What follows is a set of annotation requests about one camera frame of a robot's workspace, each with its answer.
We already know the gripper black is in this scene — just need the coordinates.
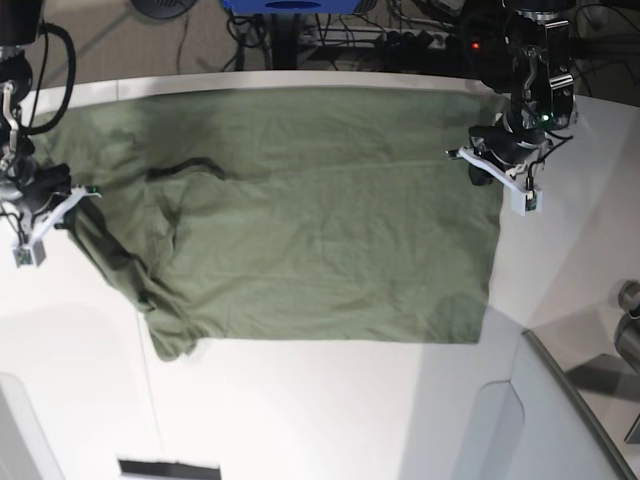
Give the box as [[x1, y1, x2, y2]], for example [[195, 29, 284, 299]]
[[14, 162, 72, 220], [468, 124, 546, 187]]

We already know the olive green t-shirt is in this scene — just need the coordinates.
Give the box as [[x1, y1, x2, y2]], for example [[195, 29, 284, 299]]
[[36, 88, 502, 361]]

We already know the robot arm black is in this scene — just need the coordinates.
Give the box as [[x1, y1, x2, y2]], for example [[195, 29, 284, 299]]
[[1, 1, 77, 215], [468, 1, 576, 196]]

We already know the black power strip red light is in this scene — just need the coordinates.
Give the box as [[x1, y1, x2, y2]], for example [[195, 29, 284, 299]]
[[385, 30, 463, 51]]

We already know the black fan base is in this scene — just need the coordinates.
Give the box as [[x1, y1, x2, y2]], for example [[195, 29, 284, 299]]
[[130, 0, 197, 21]]

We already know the grey metal stand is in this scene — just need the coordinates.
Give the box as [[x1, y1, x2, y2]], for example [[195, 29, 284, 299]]
[[522, 279, 640, 480]]

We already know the blue box with oval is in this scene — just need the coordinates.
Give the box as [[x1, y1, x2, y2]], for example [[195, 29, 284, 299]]
[[223, 0, 360, 15]]

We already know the white label with black strip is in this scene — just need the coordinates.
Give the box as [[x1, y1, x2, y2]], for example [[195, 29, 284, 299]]
[[117, 456, 223, 480]]

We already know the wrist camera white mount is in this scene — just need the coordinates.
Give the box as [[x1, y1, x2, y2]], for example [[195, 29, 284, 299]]
[[9, 185, 102, 268], [446, 146, 544, 216]]

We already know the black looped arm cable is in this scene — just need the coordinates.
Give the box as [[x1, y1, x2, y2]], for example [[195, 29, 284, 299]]
[[19, 22, 77, 135]]

